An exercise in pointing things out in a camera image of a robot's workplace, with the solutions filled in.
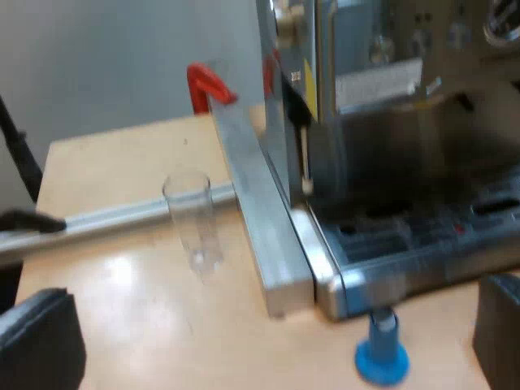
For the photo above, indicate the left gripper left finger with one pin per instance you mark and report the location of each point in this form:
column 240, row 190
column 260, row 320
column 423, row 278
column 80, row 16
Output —
column 38, row 345

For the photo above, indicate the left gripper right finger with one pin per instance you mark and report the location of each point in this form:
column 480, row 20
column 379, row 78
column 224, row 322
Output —
column 501, row 325

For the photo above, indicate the bright blue tamper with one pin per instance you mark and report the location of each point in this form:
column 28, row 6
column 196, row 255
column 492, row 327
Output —
column 382, row 353

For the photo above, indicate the black tripod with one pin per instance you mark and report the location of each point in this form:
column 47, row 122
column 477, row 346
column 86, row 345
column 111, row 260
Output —
column 18, row 162

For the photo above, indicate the steel espresso machine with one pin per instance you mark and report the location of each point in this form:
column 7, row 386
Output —
column 390, row 162

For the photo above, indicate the clear measuring glass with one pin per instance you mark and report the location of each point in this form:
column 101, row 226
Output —
column 194, row 223

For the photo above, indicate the metal block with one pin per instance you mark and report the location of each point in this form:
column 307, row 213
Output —
column 260, row 203

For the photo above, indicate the red clamp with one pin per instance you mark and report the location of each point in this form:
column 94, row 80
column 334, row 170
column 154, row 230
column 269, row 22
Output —
column 205, row 87

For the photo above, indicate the aluminium rail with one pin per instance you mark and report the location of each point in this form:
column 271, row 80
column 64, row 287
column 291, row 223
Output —
column 105, row 223

